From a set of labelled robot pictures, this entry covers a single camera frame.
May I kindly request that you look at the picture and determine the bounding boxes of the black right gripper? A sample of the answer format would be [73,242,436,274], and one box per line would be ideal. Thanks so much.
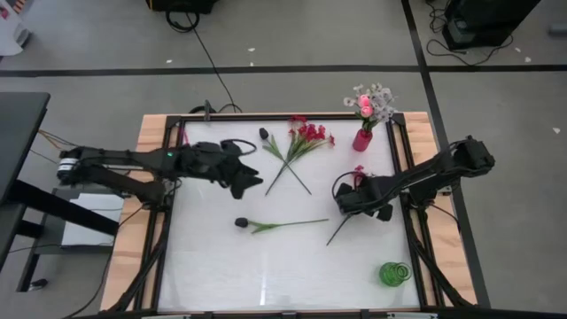
[334,175,399,223]

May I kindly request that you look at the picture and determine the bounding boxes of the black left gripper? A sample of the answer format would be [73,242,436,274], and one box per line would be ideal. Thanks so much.
[179,140,265,201]

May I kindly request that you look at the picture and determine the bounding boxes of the dark purple artificial tulip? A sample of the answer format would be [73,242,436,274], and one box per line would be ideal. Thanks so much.
[234,216,330,235]
[259,127,313,196]

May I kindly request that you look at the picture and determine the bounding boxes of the red artificial flower bunch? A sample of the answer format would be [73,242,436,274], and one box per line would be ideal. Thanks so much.
[264,114,337,197]

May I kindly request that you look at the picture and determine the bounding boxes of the pink artificial tulip bunch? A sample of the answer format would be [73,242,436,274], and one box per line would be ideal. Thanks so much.
[356,93,377,132]

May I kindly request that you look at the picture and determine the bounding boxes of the white artificial flower bunch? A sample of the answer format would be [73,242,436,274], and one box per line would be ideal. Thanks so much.
[343,82,398,126]

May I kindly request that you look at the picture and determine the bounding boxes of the red ribbed glass vase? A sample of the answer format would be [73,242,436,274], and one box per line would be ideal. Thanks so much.
[352,128,374,153]

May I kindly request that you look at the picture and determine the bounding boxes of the green ribbed glass vase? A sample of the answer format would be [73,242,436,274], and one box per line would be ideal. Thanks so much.
[378,261,413,288]

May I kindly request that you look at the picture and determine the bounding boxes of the wooden table board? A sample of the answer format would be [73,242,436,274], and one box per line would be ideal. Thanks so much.
[100,112,478,311]

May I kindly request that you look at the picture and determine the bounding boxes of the black box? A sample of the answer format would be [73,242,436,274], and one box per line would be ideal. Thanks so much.
[145,0,219,14]

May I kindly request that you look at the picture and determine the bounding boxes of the black equipment cabinet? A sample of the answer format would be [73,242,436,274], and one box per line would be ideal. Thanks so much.
[442,0,542,51]

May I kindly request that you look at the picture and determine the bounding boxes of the black desk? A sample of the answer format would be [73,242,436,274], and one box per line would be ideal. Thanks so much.
[0,91,121,293]

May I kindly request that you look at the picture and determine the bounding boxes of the white floor object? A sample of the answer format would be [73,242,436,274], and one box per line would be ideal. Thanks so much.
[0,0,35,57]

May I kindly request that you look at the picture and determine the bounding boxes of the black aluminium table frame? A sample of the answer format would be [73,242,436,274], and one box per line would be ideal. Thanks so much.
[105,112,478,319]

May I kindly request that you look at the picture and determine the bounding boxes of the black floor cable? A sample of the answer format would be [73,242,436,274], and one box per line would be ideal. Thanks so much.
[165,9,244,114]

